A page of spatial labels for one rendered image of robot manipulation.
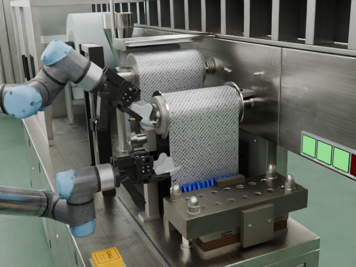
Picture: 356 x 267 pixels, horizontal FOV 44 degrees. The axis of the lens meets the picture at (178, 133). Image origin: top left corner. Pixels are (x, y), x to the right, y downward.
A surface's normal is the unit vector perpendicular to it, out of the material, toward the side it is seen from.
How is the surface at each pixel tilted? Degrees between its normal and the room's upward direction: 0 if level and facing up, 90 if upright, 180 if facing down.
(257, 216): 90
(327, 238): 0
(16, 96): 90
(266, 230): 90
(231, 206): 0
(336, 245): 0
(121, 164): 90
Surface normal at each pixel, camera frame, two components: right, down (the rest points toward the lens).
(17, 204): 0.82, 0.21
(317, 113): -0.91, 0.15
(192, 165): 0.41, 0.26
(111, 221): -0.04, -0.95
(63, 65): 0.22, 0.50
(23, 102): -0.07, 0.30
